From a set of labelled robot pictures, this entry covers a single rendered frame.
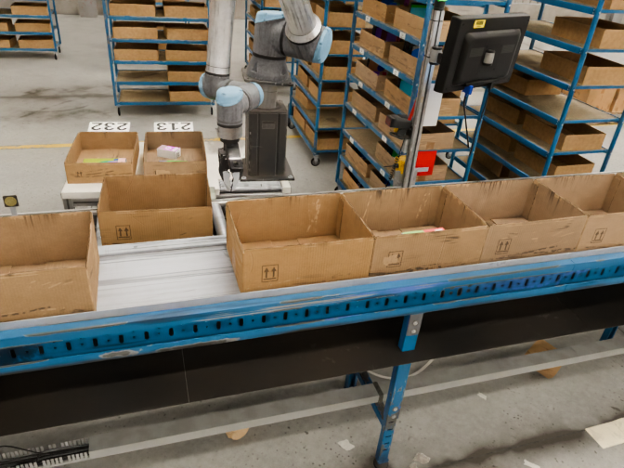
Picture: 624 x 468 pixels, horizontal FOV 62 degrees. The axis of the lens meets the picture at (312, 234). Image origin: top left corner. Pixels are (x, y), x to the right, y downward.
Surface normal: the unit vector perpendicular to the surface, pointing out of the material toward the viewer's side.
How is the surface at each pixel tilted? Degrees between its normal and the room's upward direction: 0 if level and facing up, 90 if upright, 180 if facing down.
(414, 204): 90
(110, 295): 0
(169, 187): 90
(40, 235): 90
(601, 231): 91
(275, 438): 0
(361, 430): 0
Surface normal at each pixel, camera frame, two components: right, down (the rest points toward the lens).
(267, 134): 0.20, 0.52
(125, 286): 0.07, -0.85
